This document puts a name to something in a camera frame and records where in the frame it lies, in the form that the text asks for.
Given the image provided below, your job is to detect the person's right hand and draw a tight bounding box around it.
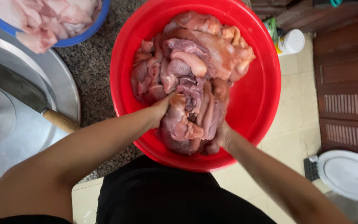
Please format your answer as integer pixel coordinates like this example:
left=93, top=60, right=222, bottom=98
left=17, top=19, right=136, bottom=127
left=212, top=121, right=236, bottom=153

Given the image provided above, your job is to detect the person's left hand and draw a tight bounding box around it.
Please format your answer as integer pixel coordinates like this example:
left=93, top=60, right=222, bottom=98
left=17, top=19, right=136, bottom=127
left=149, top=93, right=177, bottom=129

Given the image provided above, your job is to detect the heap of raw meat pieces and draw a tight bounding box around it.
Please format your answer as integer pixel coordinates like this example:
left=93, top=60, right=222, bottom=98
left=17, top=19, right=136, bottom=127
left=130, top=11, right=256, bottom=156

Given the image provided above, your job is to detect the red plastic basin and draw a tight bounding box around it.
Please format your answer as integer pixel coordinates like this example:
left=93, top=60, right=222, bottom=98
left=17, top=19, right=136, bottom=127
left=110, top=0, right=282, bottom=173

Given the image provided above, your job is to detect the person's black clothing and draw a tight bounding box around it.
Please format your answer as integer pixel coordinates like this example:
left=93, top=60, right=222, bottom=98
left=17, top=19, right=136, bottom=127
left=0, top=155, right=277, bottom=224

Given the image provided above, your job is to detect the dark scrubbing brush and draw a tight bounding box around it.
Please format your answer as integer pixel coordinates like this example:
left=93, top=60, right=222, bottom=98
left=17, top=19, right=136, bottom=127
left=303, top=155, right=321, bottom=182

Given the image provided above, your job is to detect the blue plastic basin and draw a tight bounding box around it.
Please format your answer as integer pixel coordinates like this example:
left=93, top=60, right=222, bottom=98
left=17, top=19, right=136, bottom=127
left=0, top=0, right=111, bottom=48

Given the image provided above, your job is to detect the white plastic bottle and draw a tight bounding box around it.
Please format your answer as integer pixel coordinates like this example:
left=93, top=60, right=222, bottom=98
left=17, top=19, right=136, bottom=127
left=276, top=29, right=305, bottom=56

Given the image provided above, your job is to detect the green plastic bag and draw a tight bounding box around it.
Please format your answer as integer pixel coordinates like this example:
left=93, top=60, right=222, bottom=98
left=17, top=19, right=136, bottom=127
left=264, top=17, right=279, bottom=42

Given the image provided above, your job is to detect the white round plastic lid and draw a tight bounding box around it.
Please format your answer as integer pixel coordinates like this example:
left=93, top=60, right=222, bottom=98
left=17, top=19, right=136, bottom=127
left=317, top=150, right=358, bottom=202

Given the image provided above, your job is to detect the brown wooden cabinet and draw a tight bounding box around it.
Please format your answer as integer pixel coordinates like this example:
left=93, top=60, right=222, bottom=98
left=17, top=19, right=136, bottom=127
left=250, top=0, right=358, bottom=164

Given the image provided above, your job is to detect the large round metal tray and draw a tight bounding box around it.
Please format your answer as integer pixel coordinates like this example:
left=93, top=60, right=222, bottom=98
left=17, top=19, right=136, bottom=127
left=0, top=14, right=81, bottom=190

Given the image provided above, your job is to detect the pile of pale raw chicken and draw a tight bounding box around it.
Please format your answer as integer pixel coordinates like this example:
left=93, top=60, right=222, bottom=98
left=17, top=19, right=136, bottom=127
left=0, top=0, right=103, bottom=54

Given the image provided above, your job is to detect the cleaver with wooden handle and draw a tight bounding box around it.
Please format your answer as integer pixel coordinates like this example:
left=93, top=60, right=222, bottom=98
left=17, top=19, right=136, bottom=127
left=0, top=56, right=81, bottom=134

